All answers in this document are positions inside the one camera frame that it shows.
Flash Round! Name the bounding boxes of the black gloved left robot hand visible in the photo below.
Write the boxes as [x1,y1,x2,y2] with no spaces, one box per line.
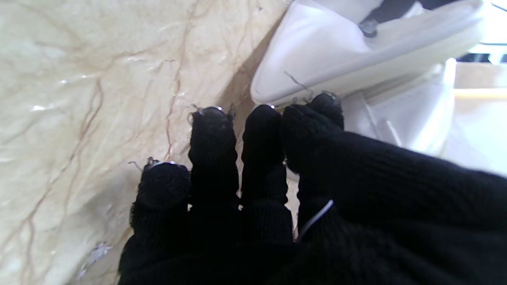
[366,0,464,24]

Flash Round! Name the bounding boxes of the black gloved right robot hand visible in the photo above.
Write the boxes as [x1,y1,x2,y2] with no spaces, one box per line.
[118,93,507,285]

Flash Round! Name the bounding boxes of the white zip tie loop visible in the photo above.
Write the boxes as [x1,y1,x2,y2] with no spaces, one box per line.
[297,199,334,240]

